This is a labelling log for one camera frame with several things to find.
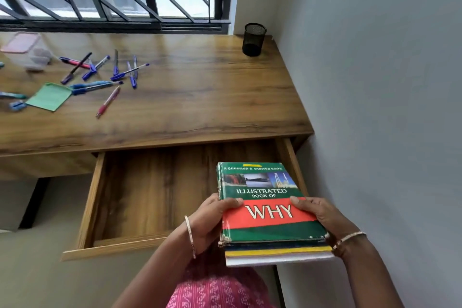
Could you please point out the person's left hand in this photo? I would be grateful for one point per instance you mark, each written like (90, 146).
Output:
(205, 221)

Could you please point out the person's right hand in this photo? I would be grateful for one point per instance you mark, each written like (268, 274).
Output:
(330, 219)

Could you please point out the person's right thumb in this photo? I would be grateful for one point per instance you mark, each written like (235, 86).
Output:
(303, 203)

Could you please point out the person's left thumb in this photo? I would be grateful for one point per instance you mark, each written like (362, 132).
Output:
(231, 203)

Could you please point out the green and red hardcover book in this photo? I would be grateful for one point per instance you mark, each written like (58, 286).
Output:
(267, 224)

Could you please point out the blue book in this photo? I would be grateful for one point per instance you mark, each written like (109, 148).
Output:
(281, 244)

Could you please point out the yellow book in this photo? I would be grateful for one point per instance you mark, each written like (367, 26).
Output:
(278, 252)

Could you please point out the person's left forearm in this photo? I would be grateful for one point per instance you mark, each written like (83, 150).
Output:
(158, 271)

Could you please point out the person's right forearm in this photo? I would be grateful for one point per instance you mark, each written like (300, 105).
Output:
(368, 275)

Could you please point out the thin metal bangle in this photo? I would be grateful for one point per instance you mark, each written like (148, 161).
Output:
(190, 235)

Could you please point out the beaded gold bangle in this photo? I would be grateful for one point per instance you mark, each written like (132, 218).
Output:
(348, 237)

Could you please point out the wooden desk drawer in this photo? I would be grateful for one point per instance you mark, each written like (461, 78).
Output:
(155, 188)

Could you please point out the pink patterned garment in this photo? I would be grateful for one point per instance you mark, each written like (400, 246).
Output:
(220, 289)

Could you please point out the wooden desk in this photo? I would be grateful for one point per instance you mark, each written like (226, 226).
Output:
(202, 94)

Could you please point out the pink pen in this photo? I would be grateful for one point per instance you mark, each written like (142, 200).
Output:
(108, 102)

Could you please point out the black mesh pen holder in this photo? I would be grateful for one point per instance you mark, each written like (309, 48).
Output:
(253, 40)

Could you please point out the scatter of blue pens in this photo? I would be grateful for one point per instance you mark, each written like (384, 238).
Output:
(94, 84)

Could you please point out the black desk leg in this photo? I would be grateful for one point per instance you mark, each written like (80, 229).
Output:
(34, 203)

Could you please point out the green sticky note pad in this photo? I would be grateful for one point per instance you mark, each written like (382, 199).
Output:
(49, 96)

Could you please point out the blue pen cap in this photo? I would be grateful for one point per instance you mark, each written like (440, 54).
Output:
(17, 105)

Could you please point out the teal pen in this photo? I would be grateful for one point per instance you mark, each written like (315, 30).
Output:
(12, 95)

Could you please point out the clear container with pink lid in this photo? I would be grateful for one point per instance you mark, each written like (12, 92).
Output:
(25, 51)

